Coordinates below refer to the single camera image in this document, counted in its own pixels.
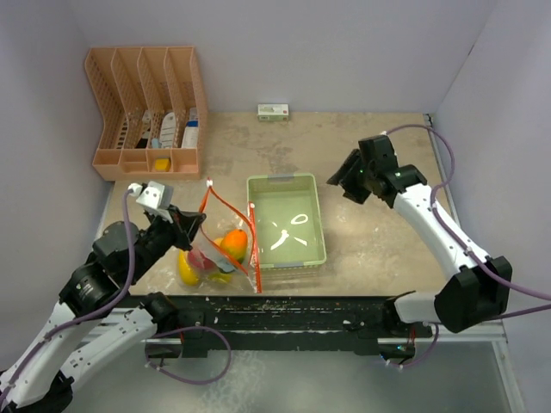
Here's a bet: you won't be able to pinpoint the white blue items in organizer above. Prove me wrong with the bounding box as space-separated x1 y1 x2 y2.
116 108 199 149

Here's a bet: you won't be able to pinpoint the green orange mango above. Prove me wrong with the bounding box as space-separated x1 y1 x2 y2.
220 229 248 263

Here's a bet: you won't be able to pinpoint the red apple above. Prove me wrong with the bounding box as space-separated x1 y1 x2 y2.
186 249 217 273

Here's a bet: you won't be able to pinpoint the clear zip bag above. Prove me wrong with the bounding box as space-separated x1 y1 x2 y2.
179 178 263 293

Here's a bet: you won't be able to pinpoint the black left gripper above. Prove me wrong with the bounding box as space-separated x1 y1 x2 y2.
126 202 206 281

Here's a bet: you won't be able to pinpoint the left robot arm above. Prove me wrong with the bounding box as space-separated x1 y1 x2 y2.
1 181 231 412

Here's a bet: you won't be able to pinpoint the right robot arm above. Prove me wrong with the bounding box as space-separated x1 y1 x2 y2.
328 135 512 336

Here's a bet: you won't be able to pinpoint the pink desk file organizer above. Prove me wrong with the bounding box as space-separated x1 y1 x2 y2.
84 46 208 182

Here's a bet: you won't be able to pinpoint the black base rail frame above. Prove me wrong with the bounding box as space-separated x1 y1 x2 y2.
146 295 434 359

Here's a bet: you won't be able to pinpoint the small white green box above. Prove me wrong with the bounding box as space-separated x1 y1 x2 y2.
257 103 289 122

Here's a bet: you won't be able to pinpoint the yellow banana bunch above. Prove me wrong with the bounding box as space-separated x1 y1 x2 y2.
176 249 233 287

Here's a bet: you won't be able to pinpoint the yellow block in organizer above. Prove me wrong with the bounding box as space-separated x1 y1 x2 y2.
153 158 170 172

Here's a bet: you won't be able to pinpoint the pale green plastic basket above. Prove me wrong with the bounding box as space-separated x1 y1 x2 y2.
247 173 327 271

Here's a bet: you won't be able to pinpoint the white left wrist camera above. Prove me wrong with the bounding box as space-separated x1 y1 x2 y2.
127 181 173 222

